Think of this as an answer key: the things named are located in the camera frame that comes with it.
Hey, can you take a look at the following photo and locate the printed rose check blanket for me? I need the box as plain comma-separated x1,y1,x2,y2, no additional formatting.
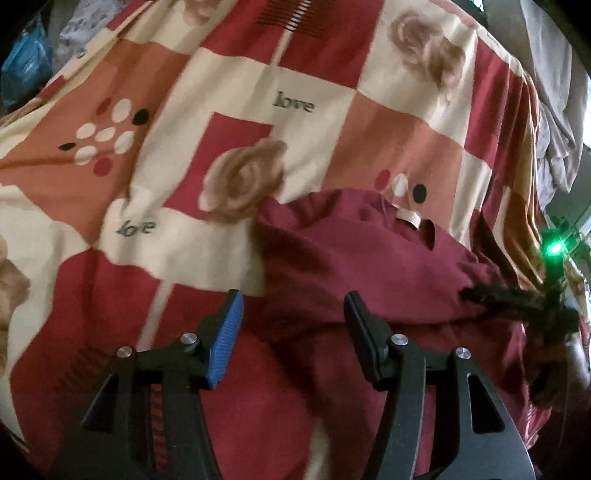
0,0,555,480

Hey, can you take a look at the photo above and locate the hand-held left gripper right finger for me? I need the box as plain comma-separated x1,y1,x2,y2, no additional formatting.
344,291,539,480

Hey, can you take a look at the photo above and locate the grey beige cloth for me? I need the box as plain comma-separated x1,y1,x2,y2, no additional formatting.
512,0,591,153

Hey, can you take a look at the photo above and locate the floral quilt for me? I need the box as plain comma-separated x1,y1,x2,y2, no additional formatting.
534,104,580,197

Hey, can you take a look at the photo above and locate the person's right hand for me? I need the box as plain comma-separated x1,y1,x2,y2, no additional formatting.
564,339,591,398

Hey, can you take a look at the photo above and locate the floral bed sheet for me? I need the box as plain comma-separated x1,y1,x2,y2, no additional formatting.
50,0,144,68

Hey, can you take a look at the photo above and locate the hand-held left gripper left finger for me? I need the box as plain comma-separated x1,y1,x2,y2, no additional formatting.
48,289,245,480

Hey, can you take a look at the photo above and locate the maroon shirt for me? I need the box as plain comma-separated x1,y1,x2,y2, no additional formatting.
252,187,559,480

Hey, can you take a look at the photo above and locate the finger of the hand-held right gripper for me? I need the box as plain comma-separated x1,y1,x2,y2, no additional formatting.
461,282,539,320

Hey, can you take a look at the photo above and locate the blue plastic bag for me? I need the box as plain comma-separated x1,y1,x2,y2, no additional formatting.
0,16,55,109

